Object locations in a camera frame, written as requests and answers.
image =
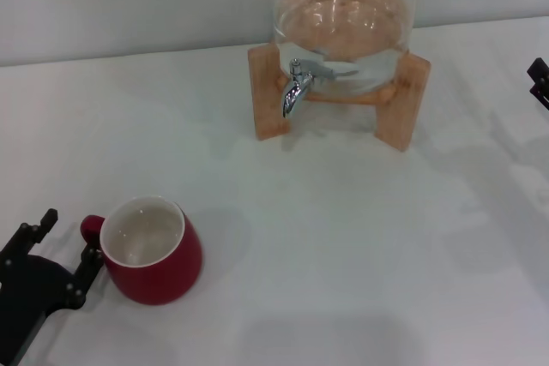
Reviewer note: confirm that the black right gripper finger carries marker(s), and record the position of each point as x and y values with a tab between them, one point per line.
540	69
542	94

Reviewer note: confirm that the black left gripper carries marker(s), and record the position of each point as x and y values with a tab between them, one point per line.
34	289

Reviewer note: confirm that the red ceramic cup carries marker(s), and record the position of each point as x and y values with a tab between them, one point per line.
163	276

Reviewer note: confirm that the chrome faucet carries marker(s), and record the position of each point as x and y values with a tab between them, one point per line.
293	94

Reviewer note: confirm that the glass water dispenser jar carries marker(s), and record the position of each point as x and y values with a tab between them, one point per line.
343	19

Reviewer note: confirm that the wooden dispenser stand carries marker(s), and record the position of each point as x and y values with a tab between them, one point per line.
268	96

